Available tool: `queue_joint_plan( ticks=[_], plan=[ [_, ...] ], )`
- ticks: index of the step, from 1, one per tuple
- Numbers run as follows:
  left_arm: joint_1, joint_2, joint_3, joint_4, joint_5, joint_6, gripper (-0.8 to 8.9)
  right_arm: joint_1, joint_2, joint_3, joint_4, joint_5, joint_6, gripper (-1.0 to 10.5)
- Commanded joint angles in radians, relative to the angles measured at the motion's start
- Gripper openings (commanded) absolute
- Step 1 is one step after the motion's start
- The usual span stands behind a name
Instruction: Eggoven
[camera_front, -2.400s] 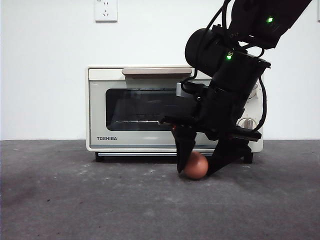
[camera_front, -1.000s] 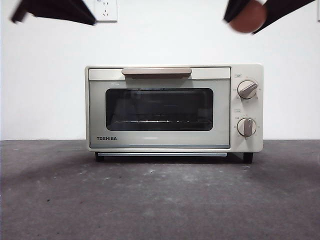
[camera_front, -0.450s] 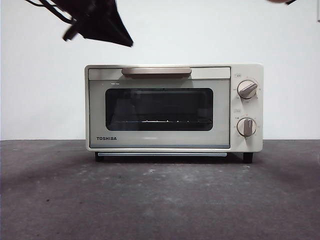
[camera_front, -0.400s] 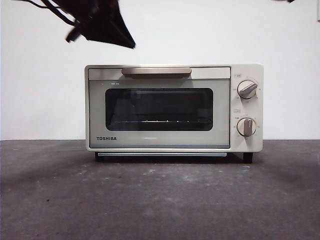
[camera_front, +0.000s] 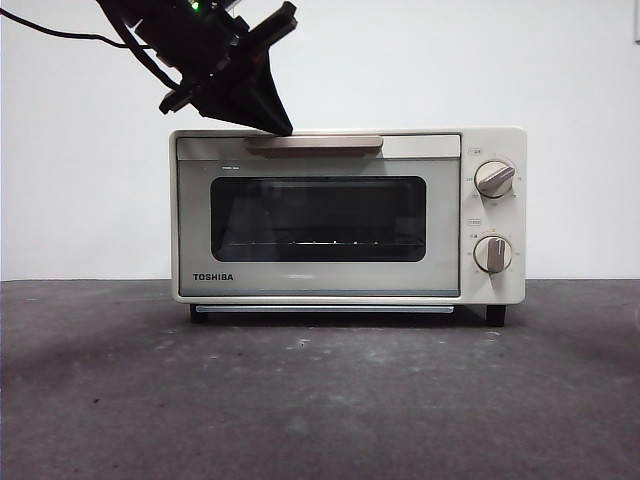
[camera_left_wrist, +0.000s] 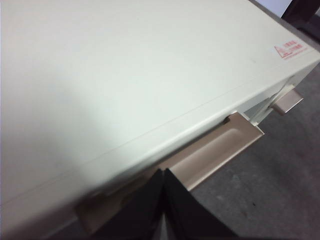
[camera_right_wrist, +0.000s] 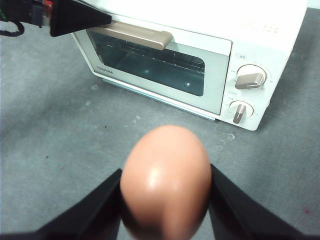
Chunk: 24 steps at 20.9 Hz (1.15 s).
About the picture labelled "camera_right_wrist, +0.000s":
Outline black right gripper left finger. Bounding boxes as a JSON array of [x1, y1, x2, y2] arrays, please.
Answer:
[[0, 168, 123, 240]]

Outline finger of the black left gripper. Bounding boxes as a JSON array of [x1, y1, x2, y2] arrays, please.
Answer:
[[49, 0, 112, 38]]

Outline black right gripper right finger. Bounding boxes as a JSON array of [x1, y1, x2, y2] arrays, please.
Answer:
[[209, 163, 320, 240]]

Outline beige oven door handle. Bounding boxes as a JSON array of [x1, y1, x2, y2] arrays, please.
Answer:
[[88, 21, 173, 50]]

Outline brown egg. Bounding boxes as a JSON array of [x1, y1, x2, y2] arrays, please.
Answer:
[[119, 124, 212, 240]]

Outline glass oven door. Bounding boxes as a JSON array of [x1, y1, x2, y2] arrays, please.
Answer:
[[72, 14, 233, 116]]

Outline beige timer knob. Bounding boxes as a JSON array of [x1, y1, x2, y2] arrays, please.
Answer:
[[229, 100, 255, 125]]

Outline beige temperature knob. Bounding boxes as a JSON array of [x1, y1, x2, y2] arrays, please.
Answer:
[[234, 64, 267, 90]]

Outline cream Toshiba toaster oven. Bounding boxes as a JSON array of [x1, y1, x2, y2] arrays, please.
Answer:
[[71, 0, 309, 132]]

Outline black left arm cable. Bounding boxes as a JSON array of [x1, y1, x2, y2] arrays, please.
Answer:
[[0, 21, 25, 37]]

